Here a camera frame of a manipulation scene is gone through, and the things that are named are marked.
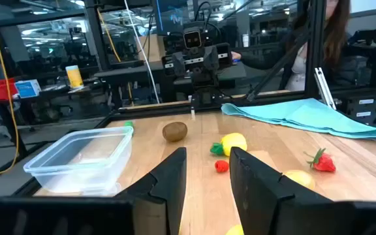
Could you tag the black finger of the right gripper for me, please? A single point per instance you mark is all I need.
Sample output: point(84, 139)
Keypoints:
point(178, 63)
point(211, 58)

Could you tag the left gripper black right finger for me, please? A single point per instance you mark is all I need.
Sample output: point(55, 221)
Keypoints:
point(260, 202)

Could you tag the dark monitor with blue line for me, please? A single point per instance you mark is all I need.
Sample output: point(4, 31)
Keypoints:
point(171, 16)

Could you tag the red toy strawberry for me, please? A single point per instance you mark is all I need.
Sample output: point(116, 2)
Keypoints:
point(325, 163)

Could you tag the brown toy kiwi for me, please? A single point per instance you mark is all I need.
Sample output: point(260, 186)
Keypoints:
point(175, 132)

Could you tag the person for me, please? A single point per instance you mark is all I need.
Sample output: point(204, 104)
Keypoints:
point(335, 32)

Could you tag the red toy raspberry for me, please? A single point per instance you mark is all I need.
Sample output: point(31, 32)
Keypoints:
point(221, 166)

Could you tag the black electronics box white labels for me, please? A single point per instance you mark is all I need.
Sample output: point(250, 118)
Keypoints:
point(364, 111)

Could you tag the silver aluminium extrusion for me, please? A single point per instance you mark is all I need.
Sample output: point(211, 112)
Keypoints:
point(324, 86)

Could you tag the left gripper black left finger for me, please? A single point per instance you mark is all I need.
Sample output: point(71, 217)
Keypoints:
point(165, 196)

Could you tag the red plastic bin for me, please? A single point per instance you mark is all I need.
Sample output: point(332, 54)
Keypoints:
point(0, 91)

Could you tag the clear plastic tupperware container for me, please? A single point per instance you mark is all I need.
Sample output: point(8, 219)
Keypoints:
point(77, 169)

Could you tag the teal folded cloth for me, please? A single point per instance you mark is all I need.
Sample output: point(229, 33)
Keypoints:
point(305, 114)

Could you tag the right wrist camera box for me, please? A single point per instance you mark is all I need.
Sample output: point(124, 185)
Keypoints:
point(193, 39)

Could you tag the tan toy potato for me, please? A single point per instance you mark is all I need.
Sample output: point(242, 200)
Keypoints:
point(302, 179)

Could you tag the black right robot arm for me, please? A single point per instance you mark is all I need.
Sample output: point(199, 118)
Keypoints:
point(207, 94)

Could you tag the small yellow toy banana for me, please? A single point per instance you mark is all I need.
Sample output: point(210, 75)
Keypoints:
point(235, 231)

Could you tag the blue and white box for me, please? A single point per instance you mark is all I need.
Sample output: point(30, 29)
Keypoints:
point(27, 88)

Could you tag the black background table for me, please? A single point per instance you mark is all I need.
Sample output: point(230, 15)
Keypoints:
point(126, 70)

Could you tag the green toy cucumber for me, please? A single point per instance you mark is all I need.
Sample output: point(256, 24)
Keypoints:
point(129, 124)

